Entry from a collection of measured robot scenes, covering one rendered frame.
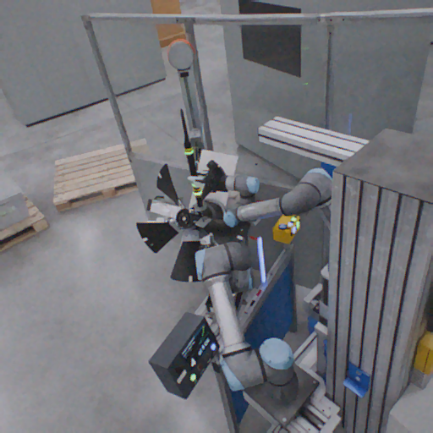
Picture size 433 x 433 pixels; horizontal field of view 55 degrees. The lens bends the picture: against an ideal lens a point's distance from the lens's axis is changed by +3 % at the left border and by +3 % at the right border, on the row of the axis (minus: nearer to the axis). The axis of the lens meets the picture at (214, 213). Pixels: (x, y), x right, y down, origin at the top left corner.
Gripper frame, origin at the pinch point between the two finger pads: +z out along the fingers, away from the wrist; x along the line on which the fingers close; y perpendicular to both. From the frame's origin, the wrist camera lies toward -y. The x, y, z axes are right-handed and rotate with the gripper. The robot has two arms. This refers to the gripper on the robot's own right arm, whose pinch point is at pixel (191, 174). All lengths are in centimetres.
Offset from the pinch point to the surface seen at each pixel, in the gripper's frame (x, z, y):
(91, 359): -40, 93, 151
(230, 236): -6.7, -20.0, 32.7
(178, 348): -80, -27, 25
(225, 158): 42.3, -0.4, 16.1
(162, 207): 14, 34, 38
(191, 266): -17, 2, 51
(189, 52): 64, 23, -39
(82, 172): 165, 252, 137
